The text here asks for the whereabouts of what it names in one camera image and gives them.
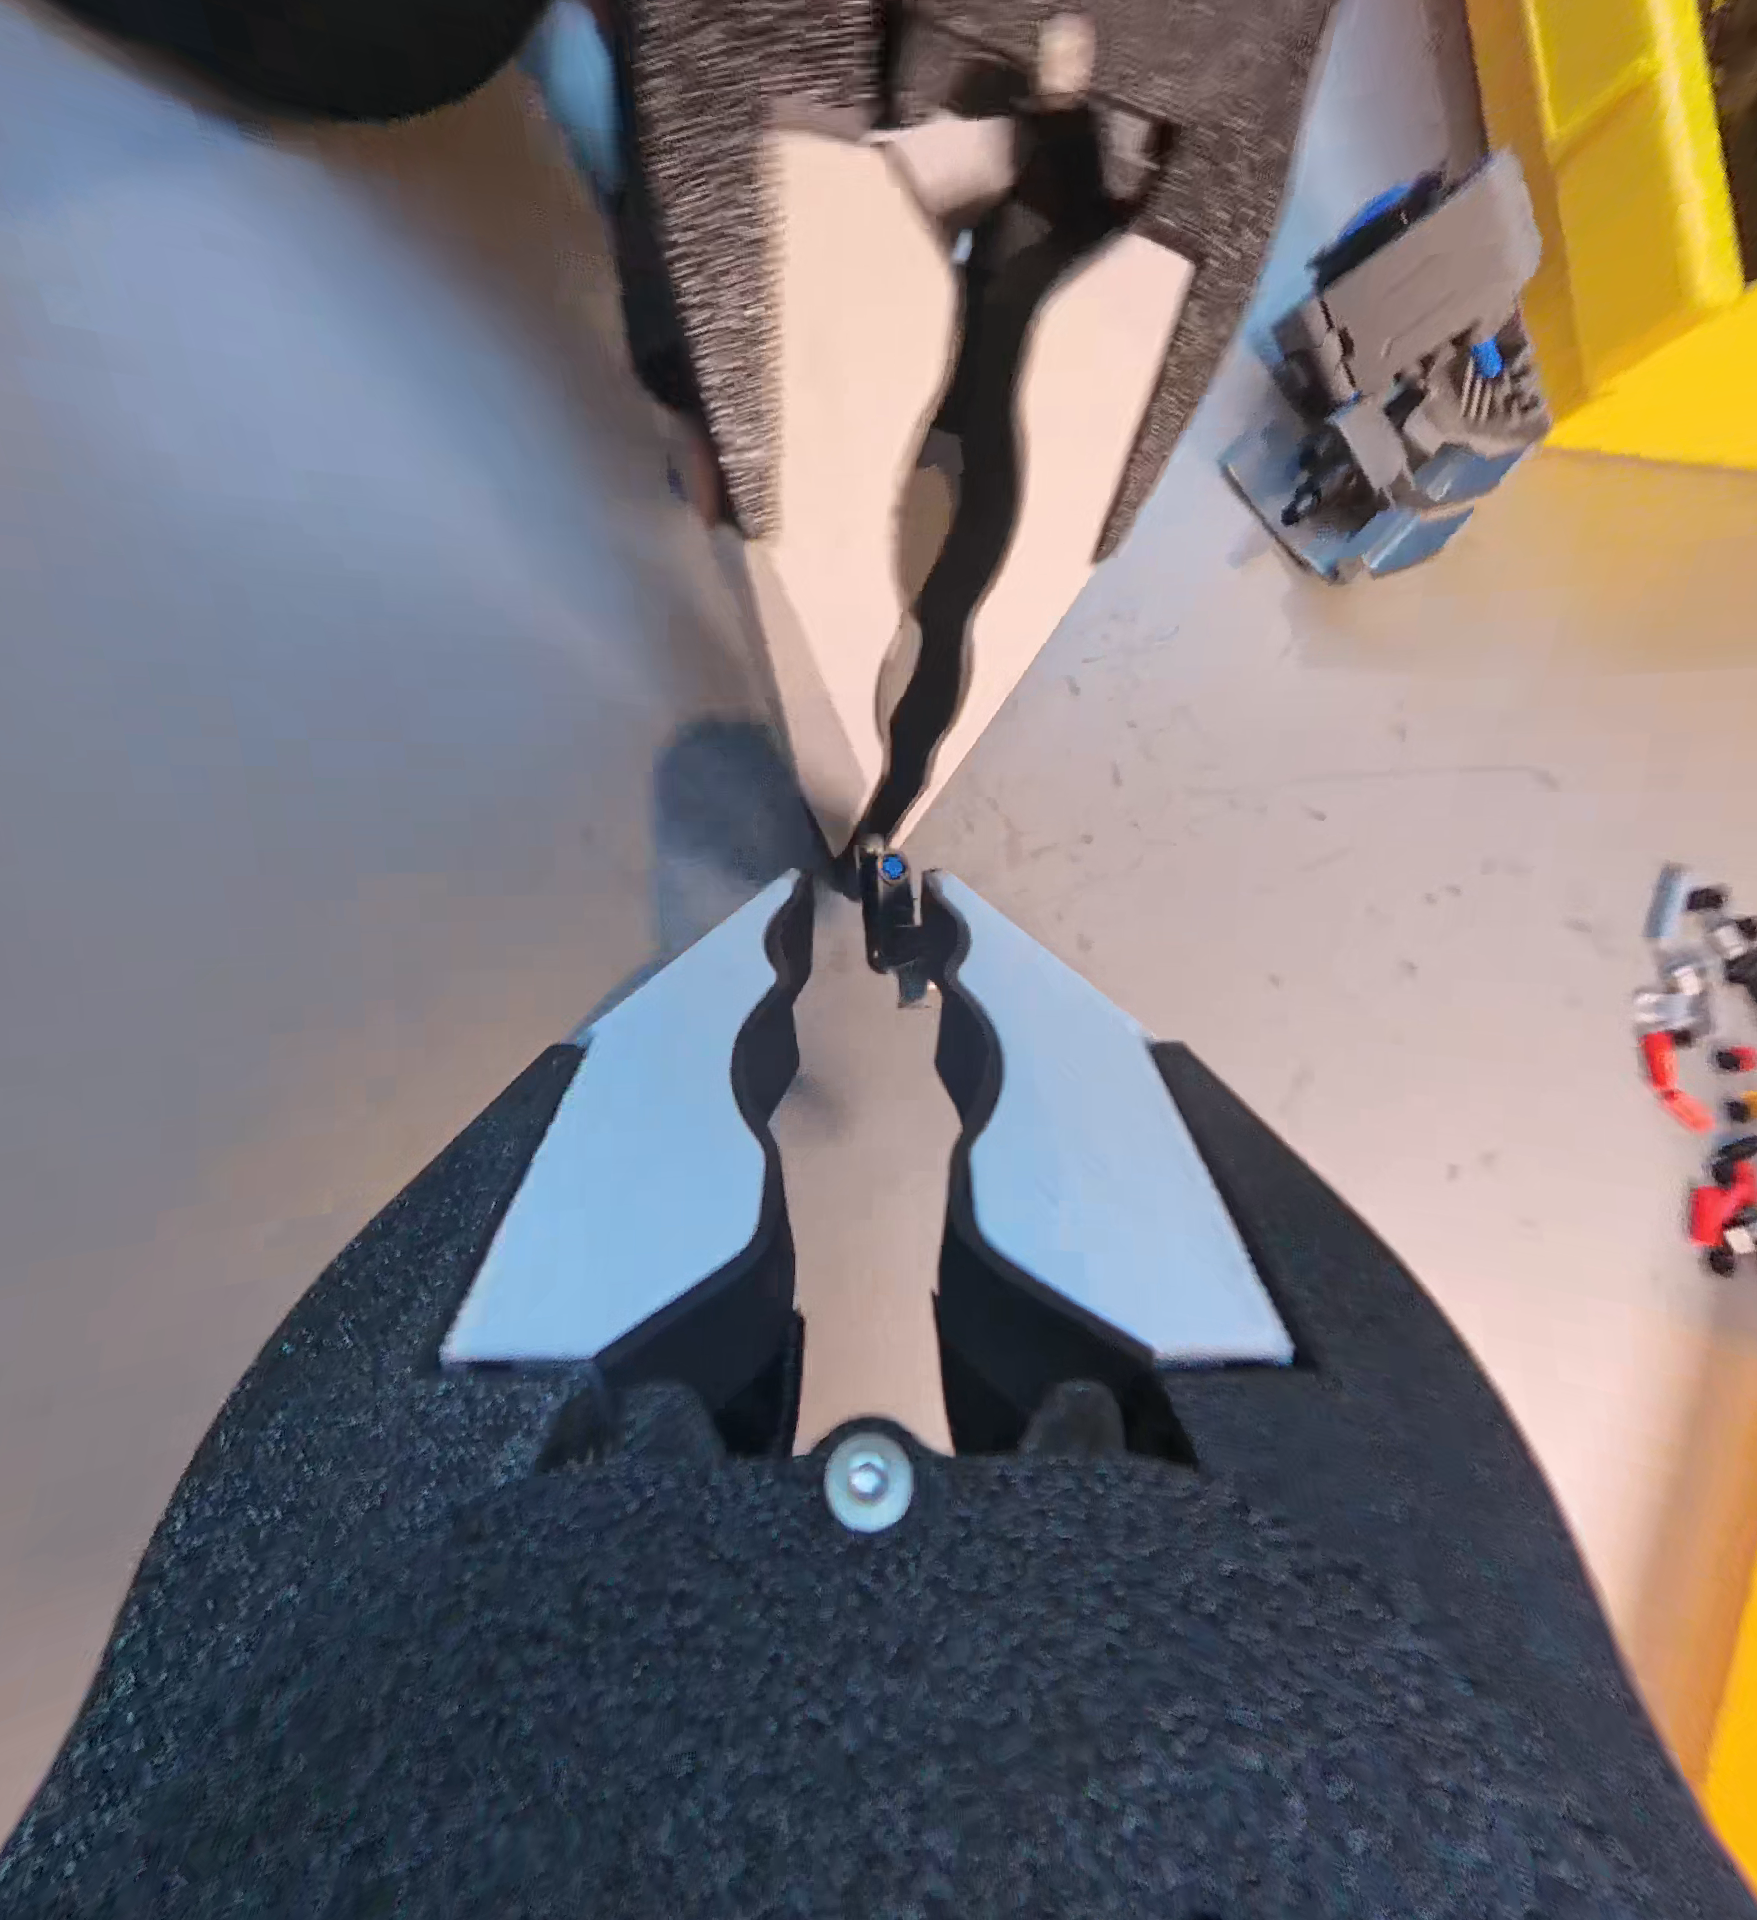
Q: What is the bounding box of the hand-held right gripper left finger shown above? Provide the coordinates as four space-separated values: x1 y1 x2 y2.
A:
440 869 815 1456

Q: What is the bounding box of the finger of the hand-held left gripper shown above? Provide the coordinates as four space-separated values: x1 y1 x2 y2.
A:
741 130 971 865
874 230 1198 846

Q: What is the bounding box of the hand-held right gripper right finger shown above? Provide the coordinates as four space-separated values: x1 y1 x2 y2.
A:
926 869 1295 1456

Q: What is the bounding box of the black connector with blue pin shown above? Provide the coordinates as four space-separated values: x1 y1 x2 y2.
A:
851 841 928 976

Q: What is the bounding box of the pile of small toy pieces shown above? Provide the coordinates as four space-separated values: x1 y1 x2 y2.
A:
1633 863 1757 1278

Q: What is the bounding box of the grey desk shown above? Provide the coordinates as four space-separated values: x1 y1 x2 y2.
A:
0 0 1757 1920

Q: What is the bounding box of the grey toy cab assembly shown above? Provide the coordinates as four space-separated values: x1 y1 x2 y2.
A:
1220 145 1554 584

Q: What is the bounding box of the blue-grey chair seat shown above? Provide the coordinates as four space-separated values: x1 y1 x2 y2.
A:
523 0 630 196

